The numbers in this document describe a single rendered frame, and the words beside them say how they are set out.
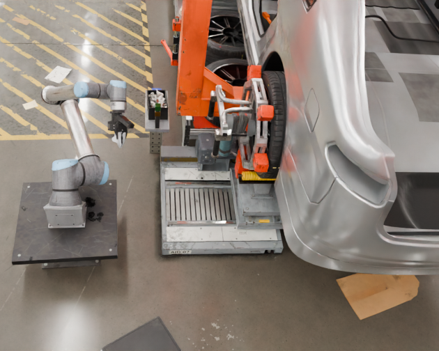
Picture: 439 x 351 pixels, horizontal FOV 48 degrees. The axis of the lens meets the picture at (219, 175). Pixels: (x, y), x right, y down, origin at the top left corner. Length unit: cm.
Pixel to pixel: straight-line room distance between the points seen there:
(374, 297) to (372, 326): 21
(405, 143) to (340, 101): 112
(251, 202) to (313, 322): 89
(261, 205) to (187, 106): 86
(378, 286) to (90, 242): 193
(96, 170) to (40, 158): 97
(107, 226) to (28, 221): 48
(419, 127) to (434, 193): 43
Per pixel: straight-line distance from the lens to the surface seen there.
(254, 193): 347
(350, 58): 219
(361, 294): 351
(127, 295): 323
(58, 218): 310
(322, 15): 240
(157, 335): 275
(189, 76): 330
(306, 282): 344
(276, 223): 344
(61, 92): 312
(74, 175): 304
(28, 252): 311
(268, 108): 270
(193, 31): 310
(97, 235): 312
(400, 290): 364
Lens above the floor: 287
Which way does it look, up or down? 48 degrees down
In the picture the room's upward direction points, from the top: 10 degrees clockwise
